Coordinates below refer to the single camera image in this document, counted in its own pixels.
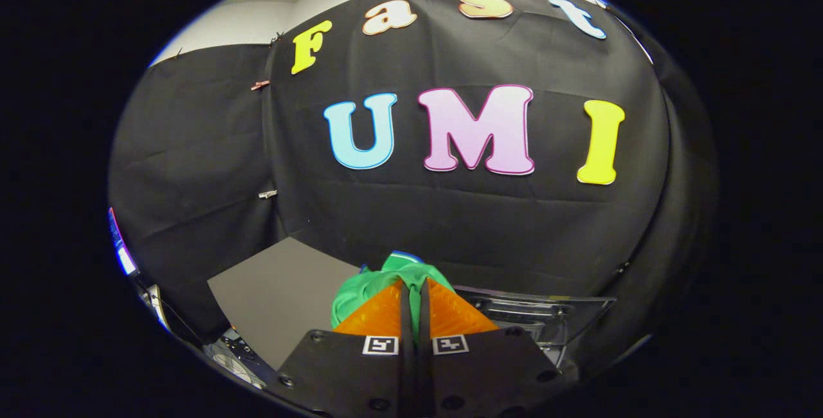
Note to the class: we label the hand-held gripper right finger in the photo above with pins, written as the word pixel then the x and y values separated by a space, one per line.
pixel 488 373

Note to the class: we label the silver clip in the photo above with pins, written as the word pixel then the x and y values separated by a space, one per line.
pixel 268 193

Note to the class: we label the black backdrop cloth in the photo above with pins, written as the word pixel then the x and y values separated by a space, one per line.
pixel 450 231

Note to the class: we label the green polo shirt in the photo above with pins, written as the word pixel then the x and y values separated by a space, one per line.
pixel 360 296

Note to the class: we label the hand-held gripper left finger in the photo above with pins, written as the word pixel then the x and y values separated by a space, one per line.
pixel 347 373

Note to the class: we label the red clip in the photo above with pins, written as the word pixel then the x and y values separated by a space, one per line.
pixel 260 85

